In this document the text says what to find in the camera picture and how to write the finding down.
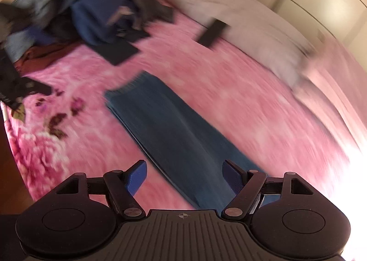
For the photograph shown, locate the pink striped cloth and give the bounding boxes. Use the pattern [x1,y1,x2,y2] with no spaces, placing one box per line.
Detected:
[295,39,367,153]

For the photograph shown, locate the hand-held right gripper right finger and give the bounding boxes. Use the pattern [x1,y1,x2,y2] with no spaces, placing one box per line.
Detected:
[221,159,313,220]

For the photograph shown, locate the black pants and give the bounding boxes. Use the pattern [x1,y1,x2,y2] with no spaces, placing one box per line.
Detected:
[95,27,151,67]

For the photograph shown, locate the blue denim jeans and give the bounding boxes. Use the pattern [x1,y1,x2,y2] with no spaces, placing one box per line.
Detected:
[104,71,276,210]

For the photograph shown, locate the black flat rectangular object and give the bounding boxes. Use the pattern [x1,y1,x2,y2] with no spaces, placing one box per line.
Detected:
[195,19,231,49]

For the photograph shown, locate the white striped quilt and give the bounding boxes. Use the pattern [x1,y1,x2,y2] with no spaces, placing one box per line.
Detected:
[140,0,319,92]

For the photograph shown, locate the maroon cloth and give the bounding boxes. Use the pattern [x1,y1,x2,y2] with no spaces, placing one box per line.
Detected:
[14,42,83,74]

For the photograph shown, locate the pink floral blanket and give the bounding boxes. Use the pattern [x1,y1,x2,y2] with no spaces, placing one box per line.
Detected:
[3,0,367,261]

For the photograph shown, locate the navy cloth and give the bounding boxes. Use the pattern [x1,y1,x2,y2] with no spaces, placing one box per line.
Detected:
[70,0,138,46]

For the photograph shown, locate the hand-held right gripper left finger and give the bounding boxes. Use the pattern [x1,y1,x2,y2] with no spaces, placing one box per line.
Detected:
[54,160,148,220]

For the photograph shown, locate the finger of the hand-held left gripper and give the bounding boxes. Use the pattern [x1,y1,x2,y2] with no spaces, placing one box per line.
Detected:
[0,1,56,45]
[16,76,56,98]

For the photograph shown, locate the dark grey pants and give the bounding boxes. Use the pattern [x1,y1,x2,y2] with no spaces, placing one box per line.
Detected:
[152,3,176,24]

